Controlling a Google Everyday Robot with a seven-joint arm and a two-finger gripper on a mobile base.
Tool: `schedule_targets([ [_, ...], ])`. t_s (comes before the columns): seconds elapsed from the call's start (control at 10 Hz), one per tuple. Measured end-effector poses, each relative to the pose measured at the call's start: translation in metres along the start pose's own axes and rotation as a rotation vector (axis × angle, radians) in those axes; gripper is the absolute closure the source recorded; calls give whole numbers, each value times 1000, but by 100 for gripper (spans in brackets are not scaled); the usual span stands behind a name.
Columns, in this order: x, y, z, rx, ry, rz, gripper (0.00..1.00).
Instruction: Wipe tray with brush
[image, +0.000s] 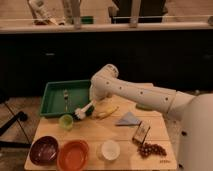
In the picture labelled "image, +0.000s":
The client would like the white dish brush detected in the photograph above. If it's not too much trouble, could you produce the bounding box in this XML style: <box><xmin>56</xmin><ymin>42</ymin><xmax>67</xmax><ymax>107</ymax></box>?
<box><xmin>74</xmin><ymin>101</ymin><xmax>94</xmax><ymax>120</ymax></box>

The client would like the green object behind arm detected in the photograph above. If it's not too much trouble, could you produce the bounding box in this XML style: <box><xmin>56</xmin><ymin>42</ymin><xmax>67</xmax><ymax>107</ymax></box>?
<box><xmin>136</xmin><ymin>104</ymin><xmax>152</xmax><ymax>111</ymax></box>

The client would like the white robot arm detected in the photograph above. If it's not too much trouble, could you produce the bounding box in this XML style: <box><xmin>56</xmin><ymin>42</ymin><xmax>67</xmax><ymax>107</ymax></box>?
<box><xmin>90</xmin><ymin>64</ymin><xmax>213</xmax><ymax>171</ymax></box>

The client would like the green plastic tray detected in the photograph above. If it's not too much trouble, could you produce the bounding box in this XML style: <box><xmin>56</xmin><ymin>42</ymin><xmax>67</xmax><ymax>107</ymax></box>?
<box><xmin>40</xmin><ymin>80</ymin><xmax>90</xmax><ymax>118</ymax></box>

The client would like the yellow banana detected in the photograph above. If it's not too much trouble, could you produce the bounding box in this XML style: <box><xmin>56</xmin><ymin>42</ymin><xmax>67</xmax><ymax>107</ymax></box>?
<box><xmin>97</xmin><ymin>106</ymin><xmax>119</xmax><ymax>119</ymax></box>

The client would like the blue folded cloth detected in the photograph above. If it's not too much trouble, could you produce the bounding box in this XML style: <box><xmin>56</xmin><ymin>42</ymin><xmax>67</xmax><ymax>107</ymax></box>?
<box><xmin>115</xmin><ymin>112</ymin><xmax>141</xmax><ymax>126</ymax></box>

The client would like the small green cup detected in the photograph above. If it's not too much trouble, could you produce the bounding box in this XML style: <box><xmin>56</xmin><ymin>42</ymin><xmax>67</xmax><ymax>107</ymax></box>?
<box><xmin>59</xmin><ymin>114</ymin><xmax>73</xmax><ymax>130</ymax></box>

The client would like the small dark card box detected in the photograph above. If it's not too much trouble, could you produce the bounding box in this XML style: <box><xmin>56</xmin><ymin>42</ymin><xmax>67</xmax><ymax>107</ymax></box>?
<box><xmin>132</xmin><ymin>122</ymin><xmax>150</xmax><ymax>144</ymax></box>

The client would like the white plastic cup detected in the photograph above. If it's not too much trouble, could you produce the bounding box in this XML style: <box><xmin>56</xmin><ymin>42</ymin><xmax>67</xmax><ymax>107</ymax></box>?
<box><xmin>97</xmin><ymin>140</ymin><xmax>120</xmax><ymax>161</ymax></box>

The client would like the bunch of red grapes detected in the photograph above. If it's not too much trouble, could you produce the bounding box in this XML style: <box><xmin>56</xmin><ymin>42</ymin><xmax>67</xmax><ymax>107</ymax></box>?
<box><xmin>138</xmin><ymin>143</ymin><xmax>167</xmax><ymax>158</ymax></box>

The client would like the orange bowl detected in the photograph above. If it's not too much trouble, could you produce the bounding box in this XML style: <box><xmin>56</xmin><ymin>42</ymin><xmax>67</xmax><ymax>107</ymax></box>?
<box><xmin>57</xmin><ymin>140</ymin><xmax>89</xmax><ymax>171</ymax></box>

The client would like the dark purple bowl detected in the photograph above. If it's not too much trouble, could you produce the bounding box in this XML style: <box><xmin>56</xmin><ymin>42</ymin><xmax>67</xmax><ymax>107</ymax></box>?
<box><xmin>29</xmin><ymin>136</ymin><xmax>59</xmax><ymax>166</ymax></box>

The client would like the black tripod stand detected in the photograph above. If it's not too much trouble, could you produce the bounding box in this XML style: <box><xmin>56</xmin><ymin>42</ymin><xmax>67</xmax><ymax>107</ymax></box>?
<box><xmin>0</xmin><ymin>89</ymin><xmax>33</xmax><ymax>149</ymax></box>

